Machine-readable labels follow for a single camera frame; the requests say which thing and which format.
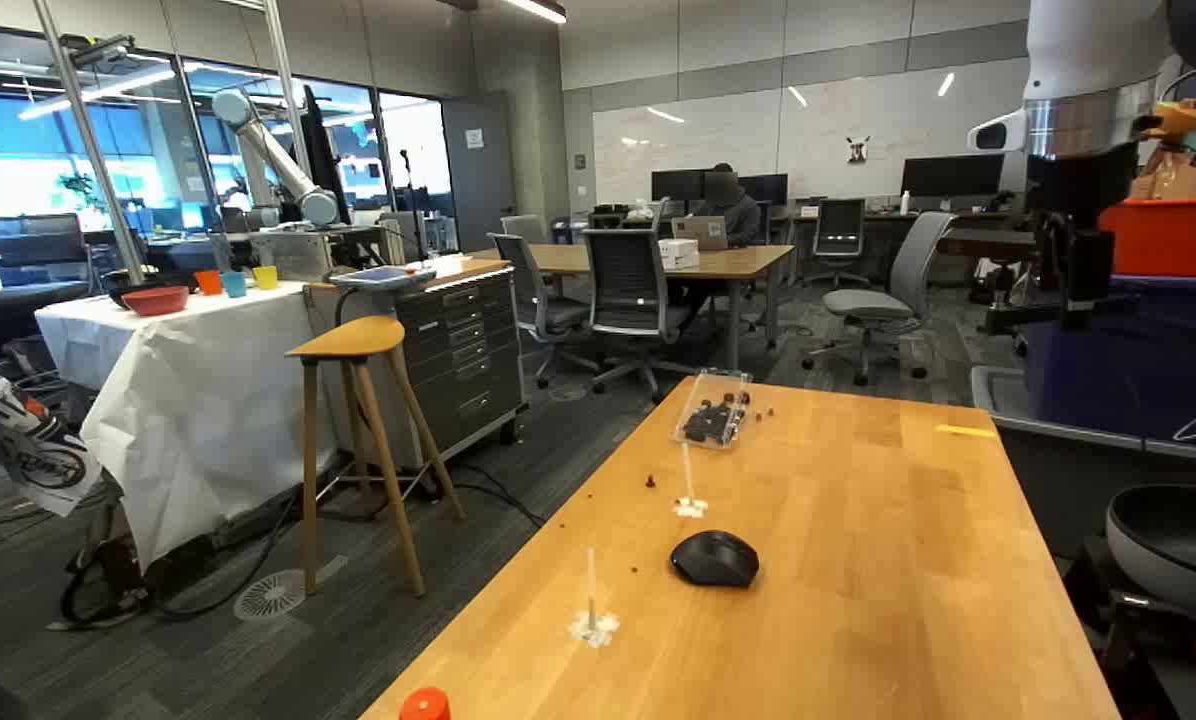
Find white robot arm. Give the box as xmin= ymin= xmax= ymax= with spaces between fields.
xmin=970 ymin=0 xmax=1196 ymax=158

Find orange storage bin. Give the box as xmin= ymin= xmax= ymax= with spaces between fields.
xmin=1101 ymin=198 xmax=1196 ymax=279

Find silver background robot arm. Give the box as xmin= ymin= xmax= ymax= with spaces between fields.
xmin=213 ymin=89 xmax=339 ymax=229

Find white plastic stand near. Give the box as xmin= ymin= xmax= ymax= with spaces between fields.
xmin=569 ymin=550 xmax=620 ymax=648

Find grey office chair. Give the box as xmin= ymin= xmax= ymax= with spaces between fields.
xmin=585 ymin=229 xmax=685 ymax=401

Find black computer mouse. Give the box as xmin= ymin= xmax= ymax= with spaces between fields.
xmin=670 ymin=526 xmax=760 ymax=586

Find white plastic stand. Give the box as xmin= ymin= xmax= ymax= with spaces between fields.
xmin=677 ymin=440 xmax=709 ymax=519
xmin=569 ymin=550 xmax=620 ymax=648

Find white plastic stand far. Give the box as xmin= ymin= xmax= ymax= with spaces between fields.
xmin=677 ymin=440 xmax=709 ymax=519

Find red bowl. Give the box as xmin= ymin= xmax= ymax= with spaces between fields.
xmin=120 ymin=285 xmax=190 ymax=315

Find orange round cap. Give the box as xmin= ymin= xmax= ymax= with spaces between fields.
xmin=401 ymin=686 xmax=451 ymax=720

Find wooden office desk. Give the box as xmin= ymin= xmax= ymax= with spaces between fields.
xmin=534 ymin=244 xmax=792 ymax=368

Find wooden bar stool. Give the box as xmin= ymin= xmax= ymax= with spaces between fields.
xmin=294 ymin=315 xmax=463 ymax=596

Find seated person dark clothes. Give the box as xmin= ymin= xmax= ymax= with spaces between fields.
xmin=698 ymin=165 xmax=760 ymax=249

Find grey drawer cabinet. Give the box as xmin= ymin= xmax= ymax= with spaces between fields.
xmin=331 ymin=255 xmax=524 ymax=456

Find white cloth covered table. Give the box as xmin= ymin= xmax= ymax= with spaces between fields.
xmin=37 ymin=279 xmax=313 ymax=562

